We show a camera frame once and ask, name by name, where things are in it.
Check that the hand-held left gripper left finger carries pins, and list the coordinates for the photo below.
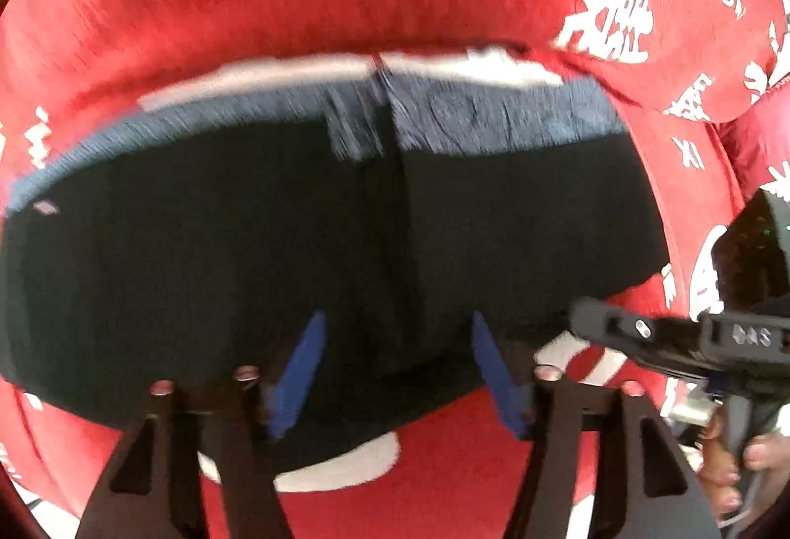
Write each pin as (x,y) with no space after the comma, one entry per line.
(302,372)

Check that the blue patterned cloth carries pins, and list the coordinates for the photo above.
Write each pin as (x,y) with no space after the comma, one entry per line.
(494,113)

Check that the shiny red cloth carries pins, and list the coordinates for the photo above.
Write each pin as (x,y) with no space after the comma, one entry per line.
(759,137)

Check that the person's right hand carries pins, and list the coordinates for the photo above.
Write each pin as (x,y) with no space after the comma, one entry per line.
(716,468)

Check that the black pants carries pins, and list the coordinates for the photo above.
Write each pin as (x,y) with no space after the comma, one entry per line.
(185,267)

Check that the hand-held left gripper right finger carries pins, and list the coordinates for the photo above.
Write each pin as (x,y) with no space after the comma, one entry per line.
(494,372)

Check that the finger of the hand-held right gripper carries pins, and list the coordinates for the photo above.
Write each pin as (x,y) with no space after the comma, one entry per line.
(617,326)

